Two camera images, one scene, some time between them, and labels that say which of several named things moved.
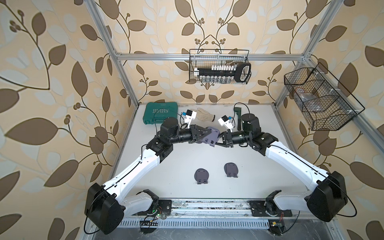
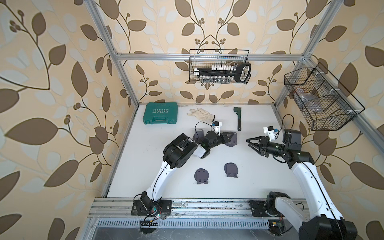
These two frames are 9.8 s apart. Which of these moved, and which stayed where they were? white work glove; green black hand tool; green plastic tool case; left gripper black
Moved: left gripper black
Stayed: green black hand tool; green plastic tool case; white work glove
